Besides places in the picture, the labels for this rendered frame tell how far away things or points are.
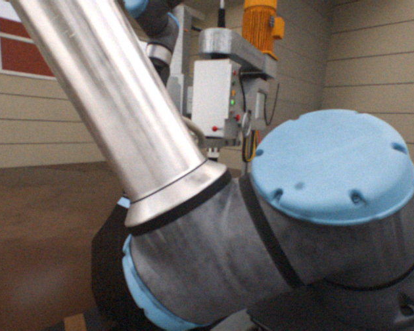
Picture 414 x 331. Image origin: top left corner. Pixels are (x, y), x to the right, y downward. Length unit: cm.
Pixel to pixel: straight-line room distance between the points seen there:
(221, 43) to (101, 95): 138
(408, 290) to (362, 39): 632
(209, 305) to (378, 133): 25
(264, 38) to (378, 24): 446
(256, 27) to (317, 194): 214
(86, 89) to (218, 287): 26
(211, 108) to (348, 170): 141
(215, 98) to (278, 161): 136
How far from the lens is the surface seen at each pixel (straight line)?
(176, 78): 241
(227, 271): 34
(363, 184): 29
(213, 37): 170
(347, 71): 662
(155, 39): 104
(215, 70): 169
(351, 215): 30
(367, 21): 674
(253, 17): 242
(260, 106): 233
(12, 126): 737
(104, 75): 35
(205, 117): 169
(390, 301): 47
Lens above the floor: 122
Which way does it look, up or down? 9 degrees down
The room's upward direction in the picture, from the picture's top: 3 degrees clockwise
